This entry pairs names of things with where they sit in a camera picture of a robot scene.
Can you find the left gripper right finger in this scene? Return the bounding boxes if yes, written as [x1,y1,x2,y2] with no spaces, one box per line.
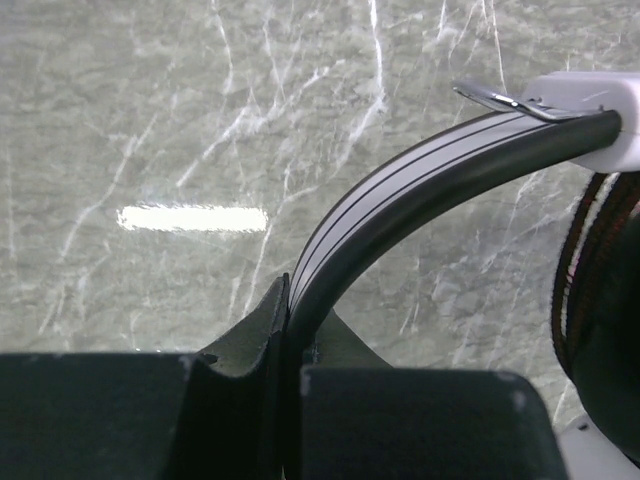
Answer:
[299,313,568,479]

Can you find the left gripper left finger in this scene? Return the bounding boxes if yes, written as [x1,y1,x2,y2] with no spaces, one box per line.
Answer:
[1,276,289,479]

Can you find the white black headphones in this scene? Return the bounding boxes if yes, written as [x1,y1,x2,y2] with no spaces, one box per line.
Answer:
[286,71,639,479]

